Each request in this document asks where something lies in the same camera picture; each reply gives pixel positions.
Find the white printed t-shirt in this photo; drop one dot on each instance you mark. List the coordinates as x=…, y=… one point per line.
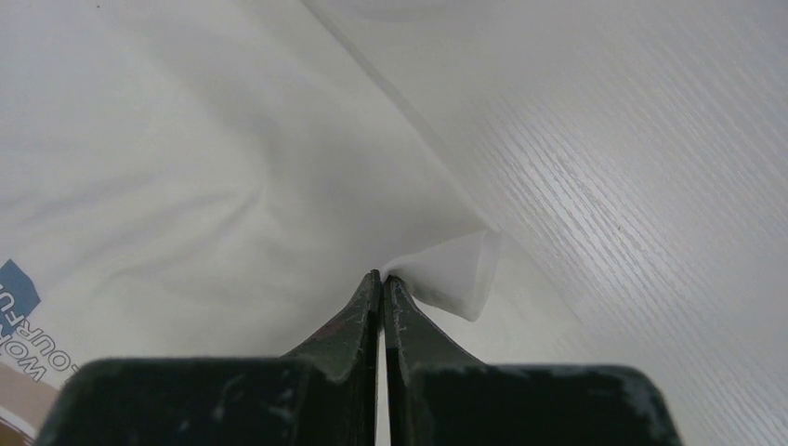
x=200, y=178

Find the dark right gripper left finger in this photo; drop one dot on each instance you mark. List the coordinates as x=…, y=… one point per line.
x=322, y=392

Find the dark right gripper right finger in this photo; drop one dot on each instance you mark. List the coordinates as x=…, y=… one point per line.
x=439, y=394

